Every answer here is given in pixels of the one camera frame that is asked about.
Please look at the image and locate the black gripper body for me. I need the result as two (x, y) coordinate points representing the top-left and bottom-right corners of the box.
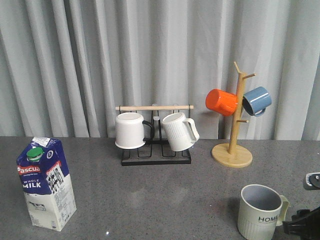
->
(282, 172), (320, 238)

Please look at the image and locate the white HOME mug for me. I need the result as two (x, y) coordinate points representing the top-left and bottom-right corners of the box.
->
(237, 184), (290, 240)

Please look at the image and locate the blue white milk carton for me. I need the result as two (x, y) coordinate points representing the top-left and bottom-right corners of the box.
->
(16, 137), (77, 232)

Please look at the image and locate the wooden mug tree stand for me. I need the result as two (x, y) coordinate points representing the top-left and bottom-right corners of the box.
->
(211, 62), (256, 168)

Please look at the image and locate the blue enamel mug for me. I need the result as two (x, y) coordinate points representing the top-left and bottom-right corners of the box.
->
(242, 86), (272, 117)

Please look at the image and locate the orange enamel mug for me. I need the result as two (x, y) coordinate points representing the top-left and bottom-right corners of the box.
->
(205, 88), (238, 116)

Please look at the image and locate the white ribbed mug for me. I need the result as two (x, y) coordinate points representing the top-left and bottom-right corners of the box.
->
(161, 112), (200, 152)

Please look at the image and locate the grey curtain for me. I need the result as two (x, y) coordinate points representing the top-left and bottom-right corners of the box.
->
(0, 0), (320, 140)

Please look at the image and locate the black wire mug rack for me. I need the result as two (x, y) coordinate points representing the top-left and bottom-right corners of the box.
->
(115, 104), (194, 166)

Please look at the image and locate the white mug with black handle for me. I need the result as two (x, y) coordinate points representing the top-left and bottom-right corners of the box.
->
(115, 112), (155, 150)

